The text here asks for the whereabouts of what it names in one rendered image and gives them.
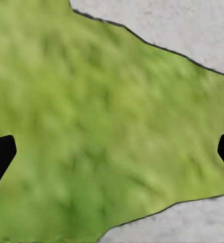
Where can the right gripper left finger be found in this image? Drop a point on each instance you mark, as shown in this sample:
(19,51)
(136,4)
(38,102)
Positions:
(7,153)

